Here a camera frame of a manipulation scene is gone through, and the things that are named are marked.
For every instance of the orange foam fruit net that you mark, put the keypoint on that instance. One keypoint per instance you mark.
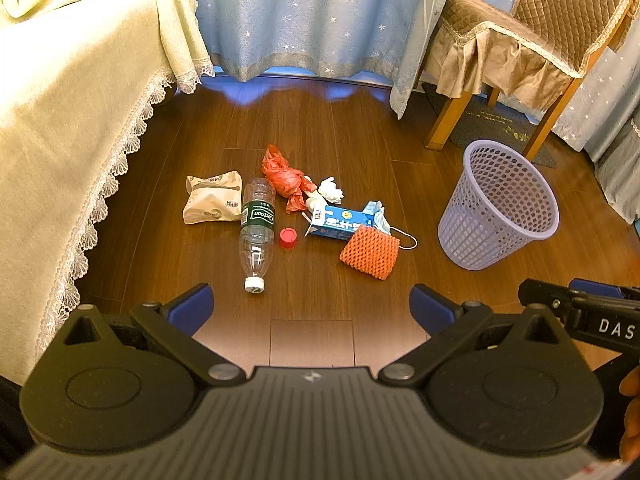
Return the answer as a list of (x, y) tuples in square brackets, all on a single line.
[(370, 252)]

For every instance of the clear plastic bottle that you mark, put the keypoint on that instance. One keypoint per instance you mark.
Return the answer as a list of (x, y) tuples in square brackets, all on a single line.
[(257, 230)]

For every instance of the wooden chair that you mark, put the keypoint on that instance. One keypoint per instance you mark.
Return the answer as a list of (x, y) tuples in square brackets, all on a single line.
[(442, 120)]

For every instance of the blue and white milk carton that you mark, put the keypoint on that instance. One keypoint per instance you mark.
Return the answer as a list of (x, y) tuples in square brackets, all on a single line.
[(340, 222)]

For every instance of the dark door mat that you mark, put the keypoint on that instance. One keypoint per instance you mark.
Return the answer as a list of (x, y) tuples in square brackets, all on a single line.
[(480, 125)]

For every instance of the white tissue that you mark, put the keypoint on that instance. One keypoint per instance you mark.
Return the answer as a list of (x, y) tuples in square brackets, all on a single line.
[(331, 190)]

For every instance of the red bottle cap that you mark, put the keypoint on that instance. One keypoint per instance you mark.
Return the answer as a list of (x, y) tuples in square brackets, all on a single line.
[(288, 238)]

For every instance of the cream lace-edged bed cover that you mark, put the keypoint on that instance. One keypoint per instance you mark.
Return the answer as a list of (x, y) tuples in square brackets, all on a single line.
[(75, 110)]

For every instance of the purple plastic waste basket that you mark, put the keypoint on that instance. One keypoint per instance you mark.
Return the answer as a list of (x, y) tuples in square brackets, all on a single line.
[(480, 230)]

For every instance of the beige paper food bag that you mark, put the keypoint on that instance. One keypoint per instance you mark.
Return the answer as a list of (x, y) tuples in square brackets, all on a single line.
[(212, 200)]

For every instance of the blue star-print curtain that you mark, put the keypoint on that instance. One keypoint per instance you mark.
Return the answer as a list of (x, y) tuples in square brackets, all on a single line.
[(605, 100), (300, 10)]

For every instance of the person's right hand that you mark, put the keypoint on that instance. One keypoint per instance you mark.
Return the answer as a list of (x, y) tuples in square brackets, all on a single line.
[(631, 382)]

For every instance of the blue face mask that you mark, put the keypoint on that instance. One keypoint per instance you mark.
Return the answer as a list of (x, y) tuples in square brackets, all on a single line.
[(377, 217)]

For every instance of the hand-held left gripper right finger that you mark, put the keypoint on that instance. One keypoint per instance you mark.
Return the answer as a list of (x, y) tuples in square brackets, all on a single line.
[(429, 306)]

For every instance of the brown quilted chair cover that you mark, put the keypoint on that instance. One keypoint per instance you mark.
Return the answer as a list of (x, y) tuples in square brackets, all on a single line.
[(480, 15)]

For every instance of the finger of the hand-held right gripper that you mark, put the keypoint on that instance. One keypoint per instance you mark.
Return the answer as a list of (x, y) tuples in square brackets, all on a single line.
[(542, 300), (595, 287)]

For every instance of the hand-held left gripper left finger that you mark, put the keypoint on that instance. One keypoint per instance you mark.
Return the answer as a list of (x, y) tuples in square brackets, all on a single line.
[(192, 306)]

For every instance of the red plastic bag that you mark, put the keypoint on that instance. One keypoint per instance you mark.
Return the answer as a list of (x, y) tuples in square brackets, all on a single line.
[(285, 177)]

